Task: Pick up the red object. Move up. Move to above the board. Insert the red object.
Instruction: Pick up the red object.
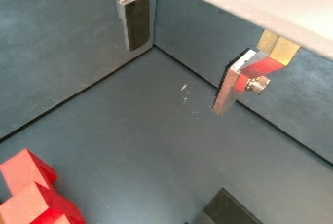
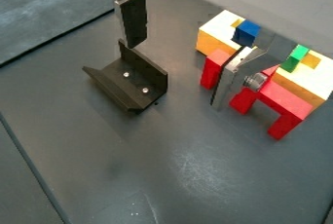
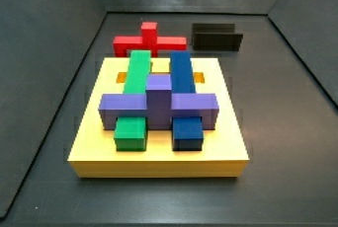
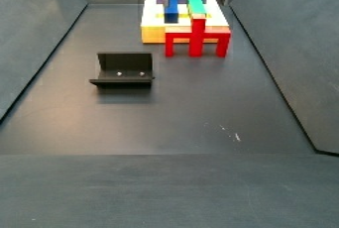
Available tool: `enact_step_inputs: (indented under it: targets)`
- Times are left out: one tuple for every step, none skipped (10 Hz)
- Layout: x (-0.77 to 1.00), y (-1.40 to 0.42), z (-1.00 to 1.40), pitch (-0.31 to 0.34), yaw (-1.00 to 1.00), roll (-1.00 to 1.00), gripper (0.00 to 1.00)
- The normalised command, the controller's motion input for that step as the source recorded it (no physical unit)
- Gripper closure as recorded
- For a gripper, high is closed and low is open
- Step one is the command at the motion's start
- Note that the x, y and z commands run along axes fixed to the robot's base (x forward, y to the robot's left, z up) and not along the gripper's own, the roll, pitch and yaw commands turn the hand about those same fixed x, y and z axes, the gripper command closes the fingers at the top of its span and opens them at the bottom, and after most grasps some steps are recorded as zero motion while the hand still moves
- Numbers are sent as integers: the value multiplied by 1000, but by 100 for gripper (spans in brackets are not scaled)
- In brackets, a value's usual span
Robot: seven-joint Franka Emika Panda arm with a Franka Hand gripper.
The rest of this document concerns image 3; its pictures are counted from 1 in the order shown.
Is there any green long block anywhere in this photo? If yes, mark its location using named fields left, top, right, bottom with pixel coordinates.
left=114, top=50, right=151, bottom=151

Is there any purple cross-shaped block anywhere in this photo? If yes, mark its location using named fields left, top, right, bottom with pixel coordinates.
left=98, top=74, right=219, bottom=130

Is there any blue long block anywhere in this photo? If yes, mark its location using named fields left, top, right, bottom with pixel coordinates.
left=170, top=51, right=203, bottom=151

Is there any yellow base board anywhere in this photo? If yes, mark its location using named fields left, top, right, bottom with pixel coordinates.
left=68, top=57, right=250, bottom=178

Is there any red cross-shaped block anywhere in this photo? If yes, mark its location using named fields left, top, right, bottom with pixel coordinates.
left=113, top=22, right=187, bottom=57

